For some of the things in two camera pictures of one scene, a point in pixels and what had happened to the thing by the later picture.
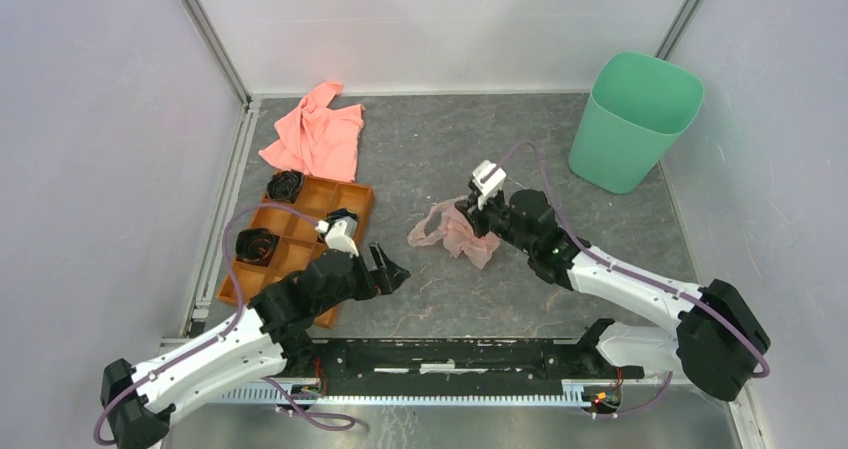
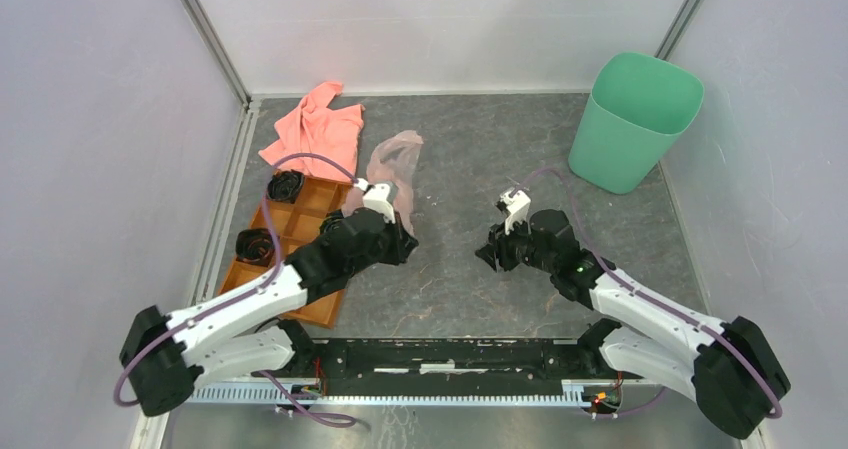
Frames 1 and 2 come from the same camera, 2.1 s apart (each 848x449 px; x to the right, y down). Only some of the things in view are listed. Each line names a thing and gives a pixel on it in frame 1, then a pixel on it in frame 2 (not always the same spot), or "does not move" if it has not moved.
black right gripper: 477,216 -> 501,243
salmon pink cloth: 316,138 does not move
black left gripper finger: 393,277 -> 405,247
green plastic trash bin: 639,108 does not move
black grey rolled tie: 285,185 does not move
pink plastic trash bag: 456,233 -> 392,158
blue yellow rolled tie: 335,215 does not move
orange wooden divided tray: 301,244 does not move
